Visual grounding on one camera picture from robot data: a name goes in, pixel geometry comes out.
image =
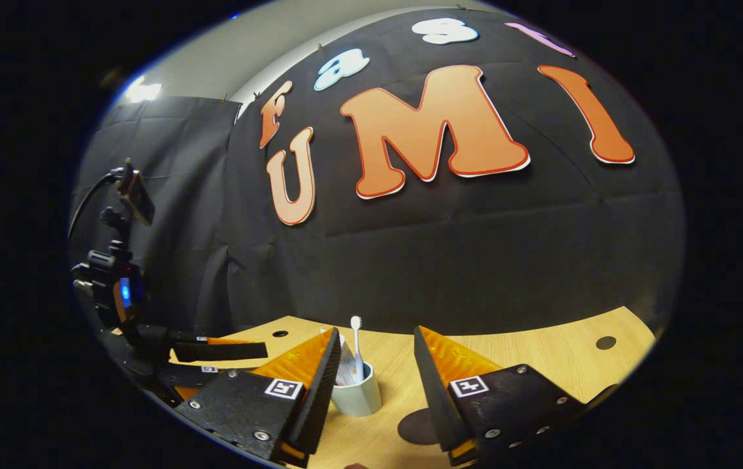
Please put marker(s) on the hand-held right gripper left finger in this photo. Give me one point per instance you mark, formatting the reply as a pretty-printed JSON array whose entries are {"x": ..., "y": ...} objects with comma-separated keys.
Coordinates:
[{"x": 319, "y": 397}]

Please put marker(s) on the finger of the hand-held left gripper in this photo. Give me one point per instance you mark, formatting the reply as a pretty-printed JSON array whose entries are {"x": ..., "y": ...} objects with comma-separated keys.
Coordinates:
[
  {"x": 182, "y": 376},
  {"x": 228, "y": 352}
]

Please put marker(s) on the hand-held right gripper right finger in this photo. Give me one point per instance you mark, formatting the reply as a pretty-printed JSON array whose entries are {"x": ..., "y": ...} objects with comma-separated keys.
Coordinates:
[{"x": 433, "y": 397}]

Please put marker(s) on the dark brown round coaster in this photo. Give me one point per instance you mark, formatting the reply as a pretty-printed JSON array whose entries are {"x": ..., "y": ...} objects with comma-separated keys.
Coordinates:
[{"x": 417, "y": 426}]

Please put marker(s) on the white toothpaste tube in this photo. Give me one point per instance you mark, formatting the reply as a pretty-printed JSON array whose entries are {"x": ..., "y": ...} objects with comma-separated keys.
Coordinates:
[{"x": 347, "y": 368}]

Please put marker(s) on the white toothbrush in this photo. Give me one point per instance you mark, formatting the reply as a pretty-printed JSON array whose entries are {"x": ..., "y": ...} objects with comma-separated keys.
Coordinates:
[{"x": 357, "y": 345}]

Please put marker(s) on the wooden desktop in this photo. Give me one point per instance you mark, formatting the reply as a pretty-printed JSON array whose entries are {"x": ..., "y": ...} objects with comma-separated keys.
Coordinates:
[{"x": 541, "y": 358}]

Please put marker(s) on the ceiling light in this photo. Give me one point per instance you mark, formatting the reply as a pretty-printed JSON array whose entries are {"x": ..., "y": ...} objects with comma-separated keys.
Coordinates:
[{"x": 143, "y": 91}]

